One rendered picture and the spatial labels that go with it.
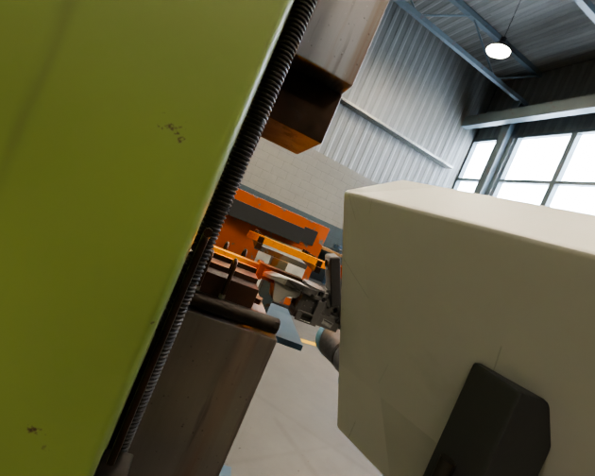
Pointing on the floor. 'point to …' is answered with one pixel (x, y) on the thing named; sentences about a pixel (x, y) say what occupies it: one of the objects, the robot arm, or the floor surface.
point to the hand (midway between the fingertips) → (268, 271)
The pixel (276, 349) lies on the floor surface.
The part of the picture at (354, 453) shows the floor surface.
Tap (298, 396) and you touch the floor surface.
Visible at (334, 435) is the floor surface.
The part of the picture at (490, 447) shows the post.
